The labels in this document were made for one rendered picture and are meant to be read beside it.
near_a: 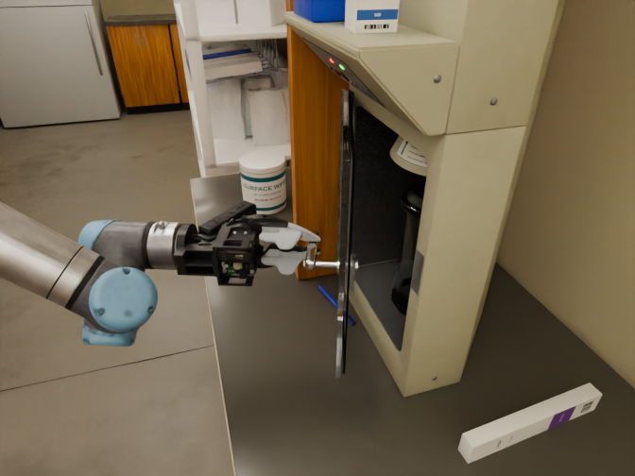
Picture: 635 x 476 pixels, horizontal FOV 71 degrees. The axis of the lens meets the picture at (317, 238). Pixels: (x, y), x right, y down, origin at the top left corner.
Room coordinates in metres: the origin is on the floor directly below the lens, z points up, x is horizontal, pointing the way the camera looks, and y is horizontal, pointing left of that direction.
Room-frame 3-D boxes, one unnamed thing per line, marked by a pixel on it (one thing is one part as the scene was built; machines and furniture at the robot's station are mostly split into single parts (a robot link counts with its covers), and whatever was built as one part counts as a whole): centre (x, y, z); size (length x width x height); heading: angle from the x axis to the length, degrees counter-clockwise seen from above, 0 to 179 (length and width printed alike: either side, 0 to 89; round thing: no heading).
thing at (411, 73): (0.63, -0.05, 1.46); 0.32 x 0.11 x 0.10; 17
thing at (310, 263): (0.57, -0.01, 1.20); 0.10 x 0.05 x 0.03; 177
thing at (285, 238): (0.57, 0.04, 1.22); 0.09 x 0.06 x 0.03; 87
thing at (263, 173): (1.19, 0.16, 1.02); 0.13 x 0.13 x 0.15
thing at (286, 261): (0.57, 0.04, 1.18); 0.09 x 0.06 x 0.03; 87
